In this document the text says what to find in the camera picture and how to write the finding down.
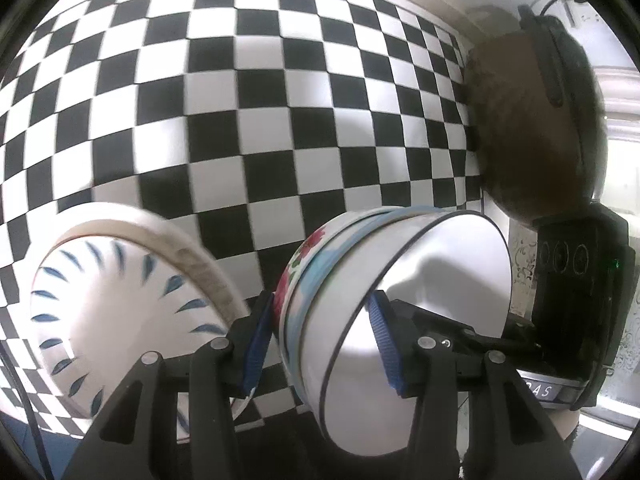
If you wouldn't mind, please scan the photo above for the blue leaf pattern plate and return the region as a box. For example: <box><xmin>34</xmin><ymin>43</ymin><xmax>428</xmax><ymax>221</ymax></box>
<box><xmin>30</xmin><ymin>237</ymin><xmax>236</xmax><ymax>423</ymax></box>

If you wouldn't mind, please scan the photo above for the white bowl with black rim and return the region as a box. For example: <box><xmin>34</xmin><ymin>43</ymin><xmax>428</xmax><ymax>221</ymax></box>
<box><xmin>300</xmin><ymin>207</ymin><xmax>513</xmax><ymax>456</ymax></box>

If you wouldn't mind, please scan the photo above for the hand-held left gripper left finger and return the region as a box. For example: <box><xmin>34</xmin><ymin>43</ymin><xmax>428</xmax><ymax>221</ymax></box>
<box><xmin>60</xmin><ymin>291</ymin><xmax>277</xmax><ymax>480</ymax></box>

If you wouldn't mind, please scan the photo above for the black and white checkered mat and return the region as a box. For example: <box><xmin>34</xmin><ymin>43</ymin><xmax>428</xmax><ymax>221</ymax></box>
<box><xmin>0</xmin><ymin>0</ymin><xmax>483</xmax><ymax>436</ymax></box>

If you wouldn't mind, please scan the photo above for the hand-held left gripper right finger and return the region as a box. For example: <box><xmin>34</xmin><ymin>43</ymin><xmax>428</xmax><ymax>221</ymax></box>
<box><xmin>367</xmin><ymin>291</ymin><xmax>586</xmax><ymax>480</ymax></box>

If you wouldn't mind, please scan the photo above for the floral bowl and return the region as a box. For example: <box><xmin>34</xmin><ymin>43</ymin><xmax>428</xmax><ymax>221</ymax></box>
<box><xmin>274</xmin><ymin>208</ymin><xmax>438</xmax><ymax>403</ymax></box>

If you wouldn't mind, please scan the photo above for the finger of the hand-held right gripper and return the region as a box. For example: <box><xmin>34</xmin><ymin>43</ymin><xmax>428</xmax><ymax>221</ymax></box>
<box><xmin>392</xmin><ymin>299</ymin><xmax>543</xmax><ymax>358</ymax></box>

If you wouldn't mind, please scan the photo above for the large white plate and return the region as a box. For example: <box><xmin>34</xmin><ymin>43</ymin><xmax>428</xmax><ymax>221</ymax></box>
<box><xmin>50</xmin><ymin>201</ymin><xmax>251</xmax><ymax>322</ymax></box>

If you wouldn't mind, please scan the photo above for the black cable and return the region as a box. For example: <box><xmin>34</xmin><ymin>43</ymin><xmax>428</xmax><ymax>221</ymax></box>
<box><xmin>0</xmin><ymin>340</ymin><xmax>53</xmax><ymax>480</ymax></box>

